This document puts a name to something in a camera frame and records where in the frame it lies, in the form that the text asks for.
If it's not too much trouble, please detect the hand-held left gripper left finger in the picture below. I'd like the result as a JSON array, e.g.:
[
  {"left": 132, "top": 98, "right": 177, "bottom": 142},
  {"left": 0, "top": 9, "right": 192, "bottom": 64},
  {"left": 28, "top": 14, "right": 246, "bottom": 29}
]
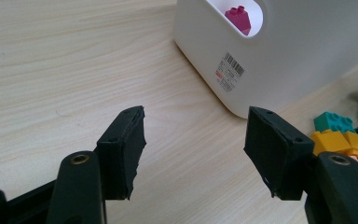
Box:
[{"left": 96, "top": 105, "right": 147, "bottom": 201}]

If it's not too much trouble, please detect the teal toy brick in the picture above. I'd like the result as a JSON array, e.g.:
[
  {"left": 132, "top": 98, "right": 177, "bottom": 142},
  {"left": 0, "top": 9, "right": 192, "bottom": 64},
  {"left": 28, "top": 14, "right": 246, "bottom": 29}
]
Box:
[{"left": 312, "top": 111, "right": 355, "bottom": 134}]

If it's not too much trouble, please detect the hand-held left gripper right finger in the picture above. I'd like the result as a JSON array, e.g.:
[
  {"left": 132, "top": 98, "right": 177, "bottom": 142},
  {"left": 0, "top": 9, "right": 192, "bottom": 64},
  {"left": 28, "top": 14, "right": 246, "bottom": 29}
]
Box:
[{"left": 243, "top": 105, "right": 316, "bottom": 202}]

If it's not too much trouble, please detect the white plastic bin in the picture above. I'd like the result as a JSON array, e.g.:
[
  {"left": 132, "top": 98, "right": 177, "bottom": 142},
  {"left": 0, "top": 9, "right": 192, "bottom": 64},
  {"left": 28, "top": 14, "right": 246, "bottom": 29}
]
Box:
[{"left": 172, "top": 0, "right": 358, "bottom": 119}]

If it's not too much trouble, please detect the magenta toy brick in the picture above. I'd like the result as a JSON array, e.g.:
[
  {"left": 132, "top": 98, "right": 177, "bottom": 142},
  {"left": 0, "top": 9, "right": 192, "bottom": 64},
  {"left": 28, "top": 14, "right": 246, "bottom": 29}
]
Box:
[{"left": 224, "top": 5, "right": 252, "bottom": 36}]

